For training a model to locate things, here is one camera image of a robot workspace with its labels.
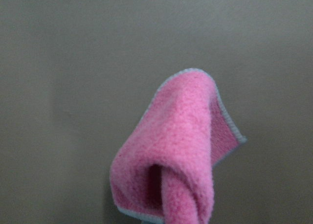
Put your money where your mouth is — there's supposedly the pink cleaning cloth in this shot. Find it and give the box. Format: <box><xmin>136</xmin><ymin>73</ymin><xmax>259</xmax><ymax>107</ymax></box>
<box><xmin>110</xmin><ymin>68</ymin><xmax>246</xmax><ymax>224</ymax></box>

